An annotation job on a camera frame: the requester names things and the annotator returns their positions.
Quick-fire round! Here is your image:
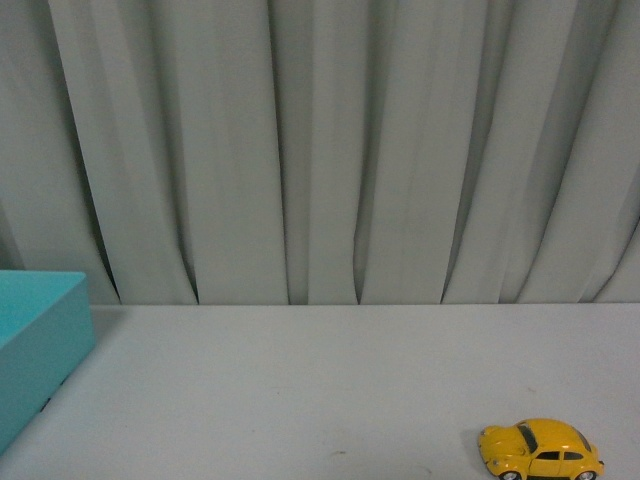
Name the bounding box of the yellow beetle toy car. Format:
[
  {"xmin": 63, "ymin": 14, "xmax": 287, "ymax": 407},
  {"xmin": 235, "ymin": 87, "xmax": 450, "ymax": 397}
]
[{"xmin": 477, "ymin": 418, "xmax": 605, "ymax": 479}]

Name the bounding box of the grey pleated curtain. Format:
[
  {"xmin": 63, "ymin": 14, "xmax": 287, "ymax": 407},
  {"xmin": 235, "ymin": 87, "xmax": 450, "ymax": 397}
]
[{"xmin": 1, "ymin": 1, "xmax": 639, "ymax": 305}]

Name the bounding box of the turquoise storage box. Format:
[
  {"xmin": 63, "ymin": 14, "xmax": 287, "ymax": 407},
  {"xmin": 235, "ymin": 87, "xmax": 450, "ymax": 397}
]
[{"xmin": 1, "ymin": 270, "xmax": 96, "ymax": 451}]

